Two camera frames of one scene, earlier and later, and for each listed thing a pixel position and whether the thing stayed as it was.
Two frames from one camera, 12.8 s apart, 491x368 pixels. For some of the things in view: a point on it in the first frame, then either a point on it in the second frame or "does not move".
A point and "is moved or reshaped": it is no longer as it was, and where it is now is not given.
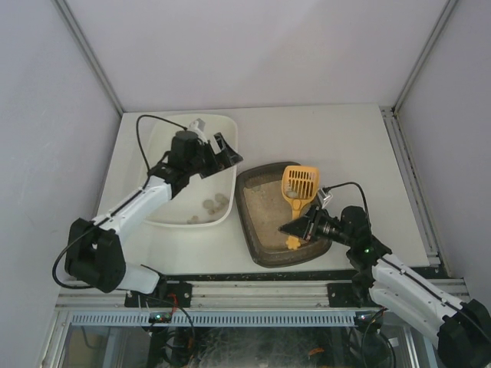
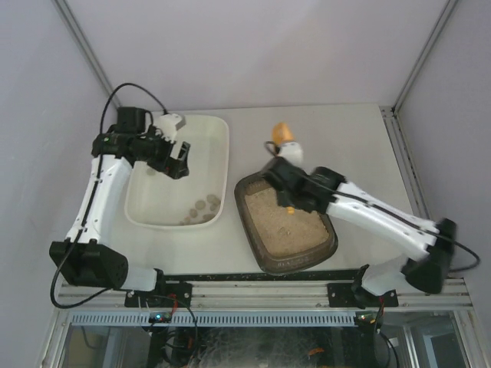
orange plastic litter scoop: x=299 y=183 is moved or reshaped
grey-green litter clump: x=222 y=198 → x=213 y=199
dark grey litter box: x=265 y=208 does not move
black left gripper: x=213 y=159 → x=169 y=158
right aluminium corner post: x=449 y=8 does not move
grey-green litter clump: x=208 y=204 → x=200 y=205
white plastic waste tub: x=210 y=200 is moved or reshaped
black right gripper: x=312 y=225 → x=284 y=184
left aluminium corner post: x=67 y=12 does not move
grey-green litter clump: x=195 y=220 → x=186 y=221
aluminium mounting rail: x=236 y=296 does not move
